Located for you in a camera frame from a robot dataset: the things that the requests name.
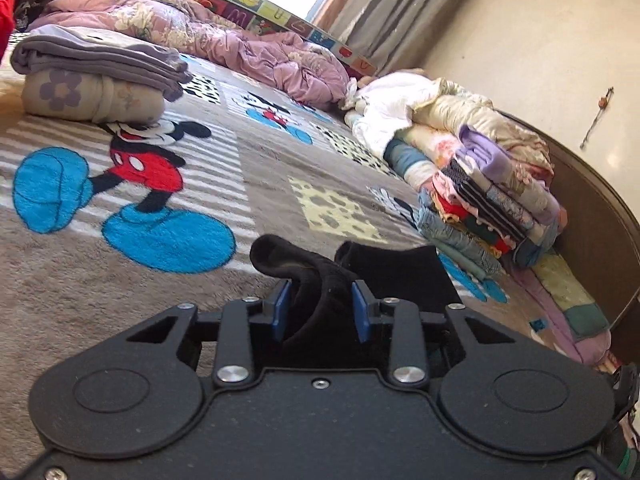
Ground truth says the red knitted sweater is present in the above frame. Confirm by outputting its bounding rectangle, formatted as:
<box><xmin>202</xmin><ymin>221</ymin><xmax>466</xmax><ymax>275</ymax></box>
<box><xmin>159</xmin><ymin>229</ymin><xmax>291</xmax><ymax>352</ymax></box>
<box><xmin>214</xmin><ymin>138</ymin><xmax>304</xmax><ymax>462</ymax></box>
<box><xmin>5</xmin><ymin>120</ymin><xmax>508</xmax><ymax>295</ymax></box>
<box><xmin>0</xmin><ymin>0</ymin><xmax>15</xmax><ymax>60</ymax></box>

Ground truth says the white puffy jacket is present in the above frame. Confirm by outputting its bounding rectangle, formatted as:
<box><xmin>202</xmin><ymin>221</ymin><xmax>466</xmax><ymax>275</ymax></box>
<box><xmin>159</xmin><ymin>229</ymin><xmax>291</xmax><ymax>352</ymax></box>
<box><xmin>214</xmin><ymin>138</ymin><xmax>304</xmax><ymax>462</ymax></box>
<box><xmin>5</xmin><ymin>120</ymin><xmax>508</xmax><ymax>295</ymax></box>
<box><xmin>338</xmin><ymin>70</ymin><xmax>447</xmax><ymax>158</ymax></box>

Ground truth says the Mickey Mouse plush blanket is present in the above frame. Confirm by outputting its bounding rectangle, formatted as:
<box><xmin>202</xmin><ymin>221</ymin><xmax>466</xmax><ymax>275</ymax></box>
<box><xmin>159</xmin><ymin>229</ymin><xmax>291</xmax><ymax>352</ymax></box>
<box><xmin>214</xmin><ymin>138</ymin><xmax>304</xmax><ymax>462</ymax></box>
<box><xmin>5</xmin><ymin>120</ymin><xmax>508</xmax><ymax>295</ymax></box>
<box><xmin>0</xmin><ymin>29</ymin><xmax>576</xmax><ymax>476</ymax></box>

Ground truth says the black fleece-lined garment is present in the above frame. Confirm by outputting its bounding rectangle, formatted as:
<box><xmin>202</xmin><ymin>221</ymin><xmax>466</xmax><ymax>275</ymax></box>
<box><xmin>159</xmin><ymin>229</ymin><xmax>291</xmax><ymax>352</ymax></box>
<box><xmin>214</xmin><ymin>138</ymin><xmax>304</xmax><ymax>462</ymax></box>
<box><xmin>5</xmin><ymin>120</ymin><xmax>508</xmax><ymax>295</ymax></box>
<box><xmin>250</xmin><ymin>234</ymin><xmax>461</xmax><ymax>363</ymax></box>

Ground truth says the grey-brown window curtain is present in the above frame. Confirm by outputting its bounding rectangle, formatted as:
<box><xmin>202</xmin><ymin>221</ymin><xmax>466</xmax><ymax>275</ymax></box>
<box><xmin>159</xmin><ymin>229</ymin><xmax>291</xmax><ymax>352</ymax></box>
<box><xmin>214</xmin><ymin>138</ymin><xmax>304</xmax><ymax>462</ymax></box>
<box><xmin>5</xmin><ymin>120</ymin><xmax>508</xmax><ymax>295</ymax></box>
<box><xmin>308</xmin><ymin>0</ymin><xmax>465</xmax><ymax>75</ymax></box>

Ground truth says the cream satin quilt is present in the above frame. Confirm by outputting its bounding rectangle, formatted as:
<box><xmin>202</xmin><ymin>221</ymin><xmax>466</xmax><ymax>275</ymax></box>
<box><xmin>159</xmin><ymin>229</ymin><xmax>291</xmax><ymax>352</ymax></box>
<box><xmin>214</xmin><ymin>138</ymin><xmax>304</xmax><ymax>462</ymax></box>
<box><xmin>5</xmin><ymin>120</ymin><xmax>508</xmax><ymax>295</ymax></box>
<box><xmin>411</xmin><ymin>78</ymin><xmax>554</xmax><ymax>184</ymax></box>

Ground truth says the colourful alphabet foam mat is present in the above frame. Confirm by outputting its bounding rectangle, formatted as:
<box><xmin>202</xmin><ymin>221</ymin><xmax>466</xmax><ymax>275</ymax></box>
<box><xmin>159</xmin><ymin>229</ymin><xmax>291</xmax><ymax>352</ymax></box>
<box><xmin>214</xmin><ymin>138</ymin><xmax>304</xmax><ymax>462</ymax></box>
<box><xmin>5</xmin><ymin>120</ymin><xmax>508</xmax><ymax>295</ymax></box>
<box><xmin>84</xmin><ymin>0</ymin><xmax>379</xmax><ymax>77</ymax></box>

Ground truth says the folded grey purple blanket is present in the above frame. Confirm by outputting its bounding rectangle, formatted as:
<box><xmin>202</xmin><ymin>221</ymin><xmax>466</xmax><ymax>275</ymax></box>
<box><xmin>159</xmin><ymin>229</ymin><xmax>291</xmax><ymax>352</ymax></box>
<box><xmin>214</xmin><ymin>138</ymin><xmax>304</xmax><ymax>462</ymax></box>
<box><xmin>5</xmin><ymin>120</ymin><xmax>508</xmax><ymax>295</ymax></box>
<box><xmin>10</xmin><ymin>25</ymin><xmax>192</xmax><ymax>102</ymax></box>

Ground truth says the pink crumpled quilt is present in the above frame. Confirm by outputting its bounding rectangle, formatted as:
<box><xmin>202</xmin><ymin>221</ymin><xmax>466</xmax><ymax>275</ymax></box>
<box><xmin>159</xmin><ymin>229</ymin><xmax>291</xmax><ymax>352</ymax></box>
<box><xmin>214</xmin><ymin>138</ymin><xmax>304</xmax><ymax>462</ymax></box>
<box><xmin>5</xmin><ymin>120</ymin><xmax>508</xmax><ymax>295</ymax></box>
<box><xmin>29</xmin><ymin>0</ymin><xmax>349</xmax><ymax>110</ymax></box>

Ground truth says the dark wooden bed headboard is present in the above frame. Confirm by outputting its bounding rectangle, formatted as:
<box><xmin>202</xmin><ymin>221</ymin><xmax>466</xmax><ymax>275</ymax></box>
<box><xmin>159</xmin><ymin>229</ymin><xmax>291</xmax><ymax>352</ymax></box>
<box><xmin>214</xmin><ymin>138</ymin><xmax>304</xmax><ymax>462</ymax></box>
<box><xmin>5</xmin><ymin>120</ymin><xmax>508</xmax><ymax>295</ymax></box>
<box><xmin>503</xmin><ymin>113</ymin><xmax>639</xmax><ymax>363</ymax></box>

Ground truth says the beige flower-print folded bedding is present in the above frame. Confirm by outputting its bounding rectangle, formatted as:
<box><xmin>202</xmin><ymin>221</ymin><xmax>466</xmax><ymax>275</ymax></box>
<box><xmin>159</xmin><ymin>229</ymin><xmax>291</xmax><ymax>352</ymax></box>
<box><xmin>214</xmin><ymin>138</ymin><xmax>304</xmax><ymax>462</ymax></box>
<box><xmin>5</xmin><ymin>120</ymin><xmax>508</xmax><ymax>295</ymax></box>
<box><xmin>22</xmin><ymin>70</ymin><xmax>165</xmax><ymax>124</ymax></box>

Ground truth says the small hanging wall ornament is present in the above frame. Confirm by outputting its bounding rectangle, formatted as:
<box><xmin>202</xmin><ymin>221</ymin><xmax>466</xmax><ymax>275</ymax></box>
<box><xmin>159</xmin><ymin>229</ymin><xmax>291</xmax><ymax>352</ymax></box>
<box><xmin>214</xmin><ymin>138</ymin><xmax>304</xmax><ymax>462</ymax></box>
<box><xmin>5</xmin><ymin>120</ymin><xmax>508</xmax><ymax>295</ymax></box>
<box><xmin>579</xmin><ymin>87</ymin><xmax>615</xmax><ymax>151</ymax></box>

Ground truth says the stack of folded clothes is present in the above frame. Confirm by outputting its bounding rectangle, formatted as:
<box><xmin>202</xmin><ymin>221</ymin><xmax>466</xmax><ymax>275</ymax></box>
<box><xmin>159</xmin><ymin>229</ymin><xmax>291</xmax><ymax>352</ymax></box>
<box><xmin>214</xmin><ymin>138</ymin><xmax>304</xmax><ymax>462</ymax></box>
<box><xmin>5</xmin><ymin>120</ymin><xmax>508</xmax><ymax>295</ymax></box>
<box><xmin>408</xmin><ymin>125</ymin><xmax>567</xmax><ymax>269</ymax></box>

